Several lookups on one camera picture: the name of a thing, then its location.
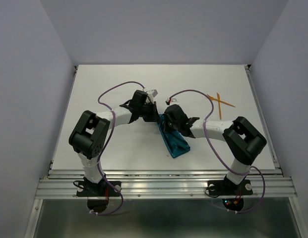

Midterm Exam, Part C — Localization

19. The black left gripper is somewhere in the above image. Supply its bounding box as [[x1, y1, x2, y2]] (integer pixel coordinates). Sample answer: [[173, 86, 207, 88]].
[[139, 102, 161, 122]]

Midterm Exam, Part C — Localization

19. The teal cloth napkin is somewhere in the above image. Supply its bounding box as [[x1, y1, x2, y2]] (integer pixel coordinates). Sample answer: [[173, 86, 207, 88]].
[[157, 114, 190, 159]]

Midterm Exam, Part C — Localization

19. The orange plastic fork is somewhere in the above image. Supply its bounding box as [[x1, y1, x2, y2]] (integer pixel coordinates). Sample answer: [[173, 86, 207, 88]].
[[207, 94, 236, 108]]

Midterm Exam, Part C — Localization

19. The orange plastic knife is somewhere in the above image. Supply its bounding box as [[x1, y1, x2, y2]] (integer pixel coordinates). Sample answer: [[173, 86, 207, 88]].
[[217, 92, 222, 120]]

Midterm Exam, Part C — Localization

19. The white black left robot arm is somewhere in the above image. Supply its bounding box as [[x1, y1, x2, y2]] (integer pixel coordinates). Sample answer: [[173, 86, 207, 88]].
[[68, 100, 160, 197]]

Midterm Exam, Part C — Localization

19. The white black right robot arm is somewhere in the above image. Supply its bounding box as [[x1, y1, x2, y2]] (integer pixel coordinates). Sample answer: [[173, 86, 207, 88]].
[[161, 114, 267, 193]]

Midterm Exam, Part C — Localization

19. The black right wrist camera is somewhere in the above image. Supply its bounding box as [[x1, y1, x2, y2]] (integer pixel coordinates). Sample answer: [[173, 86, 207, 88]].
[[164, 104, 188, 124]]

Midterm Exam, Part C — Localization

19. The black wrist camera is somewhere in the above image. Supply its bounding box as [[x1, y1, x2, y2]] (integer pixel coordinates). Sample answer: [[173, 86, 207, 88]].
[[131, 89, 158, 105], [164, 104, 188, 124]]

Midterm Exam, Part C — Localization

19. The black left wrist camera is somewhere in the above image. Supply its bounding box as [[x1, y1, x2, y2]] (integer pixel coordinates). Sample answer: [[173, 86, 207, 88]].
[[131, 89, 158, 105]]

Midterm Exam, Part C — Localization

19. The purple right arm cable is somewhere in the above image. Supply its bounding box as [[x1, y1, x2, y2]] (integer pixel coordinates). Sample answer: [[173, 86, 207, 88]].
[[166, 89, 266, 215]]

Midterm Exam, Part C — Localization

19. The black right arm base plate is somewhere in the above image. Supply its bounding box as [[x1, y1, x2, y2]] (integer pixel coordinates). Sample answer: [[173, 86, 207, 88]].
[[205, 179, 253, 197]]

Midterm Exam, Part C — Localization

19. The aluminium right side rail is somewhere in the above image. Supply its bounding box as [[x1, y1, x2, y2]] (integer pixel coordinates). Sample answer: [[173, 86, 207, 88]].
[[244, 64, 284, 176]]

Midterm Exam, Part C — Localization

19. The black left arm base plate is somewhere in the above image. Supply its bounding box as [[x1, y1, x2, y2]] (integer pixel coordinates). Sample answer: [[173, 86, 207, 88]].
[[73, 180, 120, 197]]

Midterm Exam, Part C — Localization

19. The aluminium front rail frame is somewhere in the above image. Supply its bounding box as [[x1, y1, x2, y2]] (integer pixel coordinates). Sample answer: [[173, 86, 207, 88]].
[[24, 164, 308, 238]]

